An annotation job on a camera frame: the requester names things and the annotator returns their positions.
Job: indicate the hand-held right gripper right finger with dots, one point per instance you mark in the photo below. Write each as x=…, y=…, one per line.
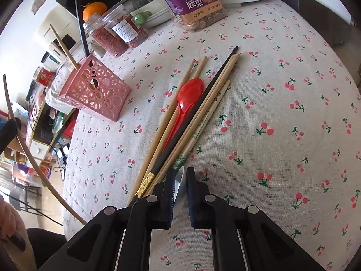
x=193, y=197

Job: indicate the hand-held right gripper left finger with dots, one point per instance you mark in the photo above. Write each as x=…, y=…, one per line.
x=170, y=194

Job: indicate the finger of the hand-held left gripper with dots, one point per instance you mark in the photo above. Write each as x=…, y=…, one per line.
x=8, y=134

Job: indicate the white ceramic spoon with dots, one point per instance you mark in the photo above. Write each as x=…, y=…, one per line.
x=180, y=185

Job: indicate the pink perforated utensil holder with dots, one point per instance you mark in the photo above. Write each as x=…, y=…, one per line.
x=96, y=96

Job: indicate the printed bamboo chopstick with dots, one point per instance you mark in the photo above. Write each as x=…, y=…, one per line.
x=215, y=96
x=222, y=89

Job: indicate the plain wooden chopstick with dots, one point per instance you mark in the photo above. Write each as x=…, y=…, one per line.
x=201, y=66
x=63, y=45
x=184, y=82
x=230, y=69

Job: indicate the red plastic spoon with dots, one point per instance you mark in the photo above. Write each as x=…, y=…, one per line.
x=191, y=90

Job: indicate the black chopstick with gold end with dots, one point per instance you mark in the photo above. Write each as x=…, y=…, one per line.
x=220, y=73

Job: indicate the person's left forearm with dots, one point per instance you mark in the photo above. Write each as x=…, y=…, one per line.
x=11, y=220

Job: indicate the cluttered shelf unit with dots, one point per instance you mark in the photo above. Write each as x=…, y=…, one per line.
x=39, y=124

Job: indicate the small jar with red label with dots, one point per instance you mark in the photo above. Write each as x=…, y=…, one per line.
x=45, y=77

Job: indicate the white boxy appliance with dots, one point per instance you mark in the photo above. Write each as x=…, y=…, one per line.
x=48, y=31

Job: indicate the person's dark trouser leg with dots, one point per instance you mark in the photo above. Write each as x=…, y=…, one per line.
x=48, y=242

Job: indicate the cherry print tablecloth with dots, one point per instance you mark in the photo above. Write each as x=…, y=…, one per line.
x=282, y=104

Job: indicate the clear jar of red berries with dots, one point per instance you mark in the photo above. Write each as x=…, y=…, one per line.
x=108, y=43

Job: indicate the orange fruit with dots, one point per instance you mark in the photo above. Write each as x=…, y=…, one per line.
x=96, y=10

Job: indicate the clear jar with white label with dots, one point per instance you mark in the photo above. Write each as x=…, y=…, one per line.
x=127, y=28

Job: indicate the white bowl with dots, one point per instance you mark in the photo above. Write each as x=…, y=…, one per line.
x=158, y=21

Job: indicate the green glossy ornament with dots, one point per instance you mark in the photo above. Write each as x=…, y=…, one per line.
x=141, y=17

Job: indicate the purple label cashew jar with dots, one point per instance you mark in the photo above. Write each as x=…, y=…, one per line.
x=191, y=2

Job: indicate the white chair back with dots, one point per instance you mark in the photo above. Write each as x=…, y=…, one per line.
x=324, y=2

